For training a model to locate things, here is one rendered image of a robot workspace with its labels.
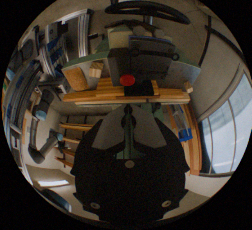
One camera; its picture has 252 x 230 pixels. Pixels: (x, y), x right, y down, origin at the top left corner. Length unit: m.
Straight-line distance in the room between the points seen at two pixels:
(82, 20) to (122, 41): 0.86
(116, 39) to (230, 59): 1.40
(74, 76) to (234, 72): 1.55
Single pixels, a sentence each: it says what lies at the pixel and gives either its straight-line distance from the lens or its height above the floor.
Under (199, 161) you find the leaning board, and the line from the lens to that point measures 1.83.
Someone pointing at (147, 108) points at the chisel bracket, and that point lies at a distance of 0.27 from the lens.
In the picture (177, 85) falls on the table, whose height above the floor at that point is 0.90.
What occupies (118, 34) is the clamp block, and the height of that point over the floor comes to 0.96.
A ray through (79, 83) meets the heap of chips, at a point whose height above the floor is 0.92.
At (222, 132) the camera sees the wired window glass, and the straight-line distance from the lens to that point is 1.59.
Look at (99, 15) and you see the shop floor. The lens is 1.19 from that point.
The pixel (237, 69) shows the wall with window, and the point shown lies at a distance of 1.38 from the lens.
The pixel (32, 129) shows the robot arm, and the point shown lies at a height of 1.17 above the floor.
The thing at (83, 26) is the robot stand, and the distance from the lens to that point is 1.03.
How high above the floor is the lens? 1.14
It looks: 30 degrees down
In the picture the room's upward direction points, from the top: 178 degrees clockwise
